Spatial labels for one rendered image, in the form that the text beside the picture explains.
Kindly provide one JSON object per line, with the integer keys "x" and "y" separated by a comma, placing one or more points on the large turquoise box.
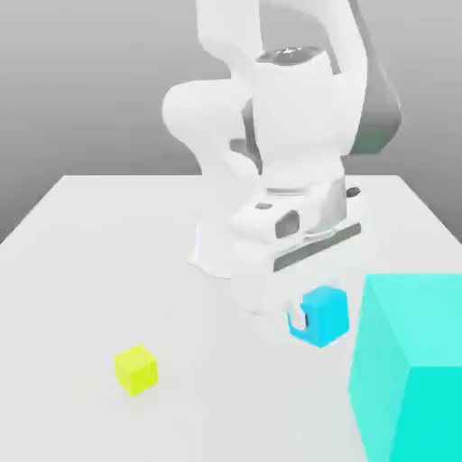
{"x": 411, "y": 368}

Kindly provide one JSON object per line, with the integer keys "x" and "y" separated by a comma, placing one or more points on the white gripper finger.
{"x": 298, "y": 314}

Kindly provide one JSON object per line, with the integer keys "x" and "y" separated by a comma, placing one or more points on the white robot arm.
{"x": 299, "y": 115}

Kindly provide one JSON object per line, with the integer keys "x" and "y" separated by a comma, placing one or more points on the small yellow cube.
{"x": 136, "y": 370}

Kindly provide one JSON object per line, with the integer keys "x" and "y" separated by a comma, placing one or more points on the small blue cube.
{"x": 328, "y": 317}

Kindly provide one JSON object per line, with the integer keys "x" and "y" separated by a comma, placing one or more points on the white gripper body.
{"x": 260, "y": 285}

